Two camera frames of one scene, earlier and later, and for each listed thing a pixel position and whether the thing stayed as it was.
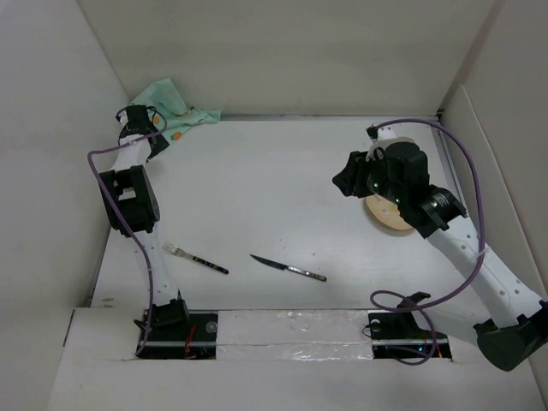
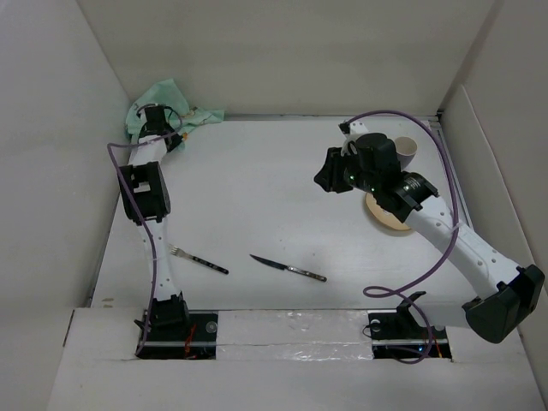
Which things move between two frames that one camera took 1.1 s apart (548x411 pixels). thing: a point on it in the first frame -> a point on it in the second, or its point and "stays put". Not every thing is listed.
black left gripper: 151,129 -> 167,126
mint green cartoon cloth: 164,96 stays put
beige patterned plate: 386,212 stays put
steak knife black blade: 283,266 stays put
